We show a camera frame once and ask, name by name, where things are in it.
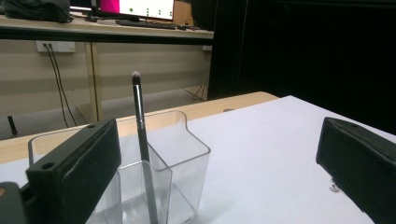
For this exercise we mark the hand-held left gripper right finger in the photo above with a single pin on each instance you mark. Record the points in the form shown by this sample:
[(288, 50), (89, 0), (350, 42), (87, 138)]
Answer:
[(364, 168)]

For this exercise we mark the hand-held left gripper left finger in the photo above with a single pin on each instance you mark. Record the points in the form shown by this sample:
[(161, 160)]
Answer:
[(77, 168)]

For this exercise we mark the black makeup brush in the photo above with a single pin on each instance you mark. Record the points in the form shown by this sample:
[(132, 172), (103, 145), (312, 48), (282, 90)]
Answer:
[(139, 105)]

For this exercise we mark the clear plastic organizer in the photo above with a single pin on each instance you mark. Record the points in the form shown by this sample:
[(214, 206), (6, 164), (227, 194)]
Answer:
[(186, 168)]

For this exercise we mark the white table cover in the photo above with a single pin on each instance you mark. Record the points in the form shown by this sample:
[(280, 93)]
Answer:
[(264, 161)]

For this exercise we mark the black curtain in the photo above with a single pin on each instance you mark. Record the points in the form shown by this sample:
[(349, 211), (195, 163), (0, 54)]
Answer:
[(311, 46)]

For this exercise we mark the wooden table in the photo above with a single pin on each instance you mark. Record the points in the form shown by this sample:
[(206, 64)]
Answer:
[(202, 110)]

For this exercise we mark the beige wooden desk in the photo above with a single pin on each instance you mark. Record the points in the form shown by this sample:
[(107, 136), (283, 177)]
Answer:
[(93, 29)]

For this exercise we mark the black keyboard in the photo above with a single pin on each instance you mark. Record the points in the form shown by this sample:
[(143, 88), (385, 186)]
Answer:
[(143, 24)]

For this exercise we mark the dark cloth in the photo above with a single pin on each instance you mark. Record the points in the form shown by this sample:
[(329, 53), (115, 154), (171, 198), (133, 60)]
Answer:
[(37, 11)]

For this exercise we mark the computer monitor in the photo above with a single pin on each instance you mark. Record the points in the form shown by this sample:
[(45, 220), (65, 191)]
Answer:
[(140, 7)]

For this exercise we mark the black desk bracket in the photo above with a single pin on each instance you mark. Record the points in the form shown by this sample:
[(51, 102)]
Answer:
[(12, 124)]

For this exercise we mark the white wall outlet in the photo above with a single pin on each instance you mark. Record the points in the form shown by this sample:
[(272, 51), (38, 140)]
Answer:
[(62, 46)]

